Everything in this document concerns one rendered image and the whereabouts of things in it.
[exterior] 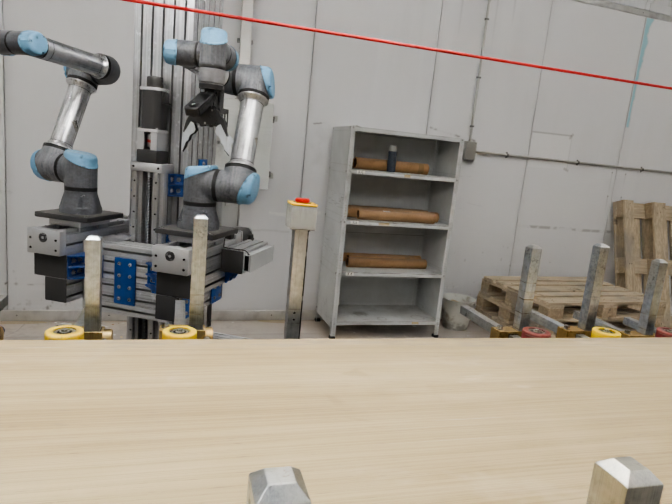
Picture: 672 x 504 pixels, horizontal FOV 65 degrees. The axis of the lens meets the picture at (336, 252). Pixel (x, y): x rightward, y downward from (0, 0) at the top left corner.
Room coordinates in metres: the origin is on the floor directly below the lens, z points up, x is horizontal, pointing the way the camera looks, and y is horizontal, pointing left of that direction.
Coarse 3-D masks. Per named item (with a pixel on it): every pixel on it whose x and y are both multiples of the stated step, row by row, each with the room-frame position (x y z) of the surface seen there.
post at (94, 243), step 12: (96, 240) 1.26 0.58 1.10; (96, 252) 1.26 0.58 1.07; (96, 264) 1.26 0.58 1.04; (96, 276) 1.26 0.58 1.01; (96, 288) 1.26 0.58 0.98; (84, 300) 1.25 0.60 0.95; (96, 300) 1.26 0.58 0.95; (84, 312) 1.25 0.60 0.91; (96, 312) 1.26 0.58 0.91; (84, 324) 1.25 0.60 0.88; (96, 324) 1.26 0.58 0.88
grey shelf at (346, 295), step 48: (336, 144) 4.06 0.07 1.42; (384, 144) 4.32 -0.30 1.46; (432, 144) 4.45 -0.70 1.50; (336, 192) 3.95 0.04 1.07; (384, 192) 4.33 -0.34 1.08; (432, 192) 4.41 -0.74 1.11; (336, 240) 3.84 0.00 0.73; (384, 240) 4.34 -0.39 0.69; (432, 240) 4.31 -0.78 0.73; (336, 288) 3.77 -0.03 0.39; (384, 288) 4.36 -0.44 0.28; (432, 288) 4.21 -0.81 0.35; (432, 336) 4.05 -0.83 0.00
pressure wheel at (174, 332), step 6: (168, 330) 1.20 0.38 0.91; (174, 330) 1.22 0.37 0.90; (180, 330) 1.20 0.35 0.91; (186, 330) 1.22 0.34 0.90; (192, 330) 1.22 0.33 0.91; (162, 336) 1.19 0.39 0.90; (168, 336) 1.17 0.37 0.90; (174, 336) 1.17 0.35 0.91; (180, 336) 1.17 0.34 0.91; (186, 336) 1.18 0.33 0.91; (192, 336) 1.19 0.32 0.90
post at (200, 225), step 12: (204, 216) 1.34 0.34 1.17; (204, 228) 1.33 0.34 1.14; (204, 240) 1.33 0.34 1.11; (192, 252) 1.32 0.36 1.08; (204, 252) 1.33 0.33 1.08; (192, 264) 1.32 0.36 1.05; (204, 264) 1.33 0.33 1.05; (192, 276) 1.32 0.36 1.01; (204, 276) 1.33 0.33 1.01; (192, 288) 1.32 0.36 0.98; (204, 288) 1.33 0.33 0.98; (192, 300) 1.33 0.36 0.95; (192, 312) 1.33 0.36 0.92; (192, 324) 1.33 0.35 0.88
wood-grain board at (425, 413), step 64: (0, 384) 0.87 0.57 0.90; (64, 384) 0.90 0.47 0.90; (128, 384) 0.92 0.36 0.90; (192, 384) 0.95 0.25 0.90; (256, 384) 0.97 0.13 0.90; (320, 384) 1.00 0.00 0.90; (384, 384) 1.03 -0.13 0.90; (448, 384) 1.06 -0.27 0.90; (512, 384) 1.10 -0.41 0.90; (576, 384) 1.13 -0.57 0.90; (640, 384) 1.17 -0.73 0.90; (0, 448) 0.69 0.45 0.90; (64, 448) 0.70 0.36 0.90; (128, 448) 0.72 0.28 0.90; (192, 448) 0.73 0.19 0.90; (256, 448) 0.75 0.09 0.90; (320, 448) 0.77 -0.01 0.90; (384, 448) 0.79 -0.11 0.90; (448, 448) 0.81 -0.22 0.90; (512, 448) 0.83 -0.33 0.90; (576, 448) 0.85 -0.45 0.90; (640, 448) 0.87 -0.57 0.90
